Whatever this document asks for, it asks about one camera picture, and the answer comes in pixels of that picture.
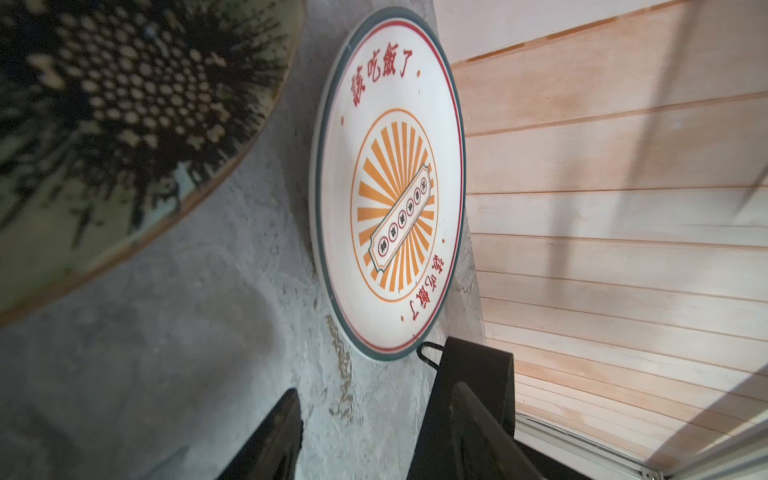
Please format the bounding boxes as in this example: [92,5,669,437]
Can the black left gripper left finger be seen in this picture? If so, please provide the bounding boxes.
[217,388,303,480]

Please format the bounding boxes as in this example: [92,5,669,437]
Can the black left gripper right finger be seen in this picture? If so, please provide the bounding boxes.
[449,382,543,480]

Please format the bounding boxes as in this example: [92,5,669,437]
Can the black wire dish rack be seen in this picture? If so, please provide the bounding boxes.
[407,337,585,479]

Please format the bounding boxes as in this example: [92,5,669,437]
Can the white plate orange sunburst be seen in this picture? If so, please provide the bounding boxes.
[309,6,466,362]

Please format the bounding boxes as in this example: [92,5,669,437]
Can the pale green leaf plate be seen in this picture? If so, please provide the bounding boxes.
[1,1,307,323]

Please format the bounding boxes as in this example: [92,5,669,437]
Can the aluminium wall frame rail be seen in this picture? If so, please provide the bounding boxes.
[515,414,767,479]

